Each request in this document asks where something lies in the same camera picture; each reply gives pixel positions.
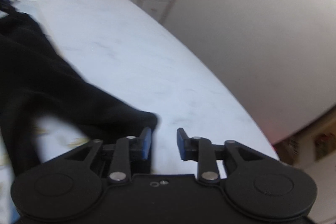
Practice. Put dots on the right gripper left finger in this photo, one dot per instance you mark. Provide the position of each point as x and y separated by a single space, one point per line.
114 162

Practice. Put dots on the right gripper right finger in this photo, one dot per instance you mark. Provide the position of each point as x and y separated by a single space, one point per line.
206 154

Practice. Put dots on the black garment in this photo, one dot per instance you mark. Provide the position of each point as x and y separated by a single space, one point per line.
36 80

